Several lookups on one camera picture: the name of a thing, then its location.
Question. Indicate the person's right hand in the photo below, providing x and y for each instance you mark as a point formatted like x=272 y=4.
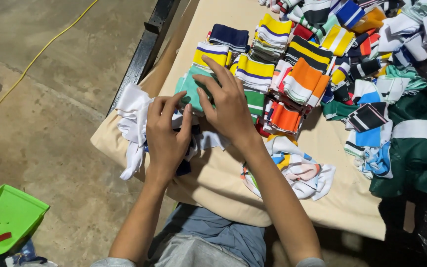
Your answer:
x=232 y=111

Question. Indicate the person's left hand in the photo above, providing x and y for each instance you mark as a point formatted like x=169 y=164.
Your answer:
x=165 y=144

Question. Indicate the white and navy fabric pile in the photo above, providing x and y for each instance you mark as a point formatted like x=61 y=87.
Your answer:
x=134 y=115

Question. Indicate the mint green fabric stack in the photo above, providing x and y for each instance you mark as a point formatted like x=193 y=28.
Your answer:
x=187 y=87

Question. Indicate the green white striped fabric stack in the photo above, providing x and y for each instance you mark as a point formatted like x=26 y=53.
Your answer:
x=254 y=102

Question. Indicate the wide yellow white purple stack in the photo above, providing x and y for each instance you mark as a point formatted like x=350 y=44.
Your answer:
x=256 y=72

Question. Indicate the orange striped fabric stack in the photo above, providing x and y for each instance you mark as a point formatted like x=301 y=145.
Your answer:
x=284 y=118

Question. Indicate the yellow white purple striped stack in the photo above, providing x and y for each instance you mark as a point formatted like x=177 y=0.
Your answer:
x=211 y=53

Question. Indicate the beige table cloth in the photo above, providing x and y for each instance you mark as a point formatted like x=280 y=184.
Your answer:
x=217 y=185

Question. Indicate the navy folded fabric stack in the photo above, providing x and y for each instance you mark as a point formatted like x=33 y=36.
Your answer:
x=229 y=36

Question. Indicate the orange white folded fabric stack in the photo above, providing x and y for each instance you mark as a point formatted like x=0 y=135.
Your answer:
x=304 y=81

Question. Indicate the tall yellow white striped stack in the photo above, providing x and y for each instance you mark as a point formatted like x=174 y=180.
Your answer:
x=272 y=35

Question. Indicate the loose heap of mixed fabric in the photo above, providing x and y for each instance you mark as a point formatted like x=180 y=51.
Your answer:
x=302 y=172

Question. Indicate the black yellow striped fabric stack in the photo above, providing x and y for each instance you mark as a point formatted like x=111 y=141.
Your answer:
x=310 y=52

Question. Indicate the person's blue grey shorts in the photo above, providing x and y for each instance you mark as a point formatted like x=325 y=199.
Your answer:
x=217 y=230

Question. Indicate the person's grey shirt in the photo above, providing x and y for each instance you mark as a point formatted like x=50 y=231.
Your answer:
x=187 y=252

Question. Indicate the black white striped fabric piece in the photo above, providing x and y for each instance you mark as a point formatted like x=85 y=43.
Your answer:
x=367 y=117

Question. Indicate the blue white fabric pieces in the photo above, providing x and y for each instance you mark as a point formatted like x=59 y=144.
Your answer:
x=371 y=148

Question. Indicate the large heap of striped collars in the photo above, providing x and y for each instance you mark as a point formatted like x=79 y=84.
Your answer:
x=380 y=33

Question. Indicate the green plastic dustpan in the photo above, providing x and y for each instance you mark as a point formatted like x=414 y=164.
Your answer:
x=7 y=215

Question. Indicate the blue white plastic bag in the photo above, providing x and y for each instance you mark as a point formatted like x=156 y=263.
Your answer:
x=26 y=257

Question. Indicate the dark green garment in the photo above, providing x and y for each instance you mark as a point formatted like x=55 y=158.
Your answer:
x=417 y=155

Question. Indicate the black plastic bag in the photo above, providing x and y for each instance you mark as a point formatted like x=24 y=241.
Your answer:
x=417 y=230

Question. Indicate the black metal table rail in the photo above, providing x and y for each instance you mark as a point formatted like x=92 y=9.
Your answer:
x=146 y=48

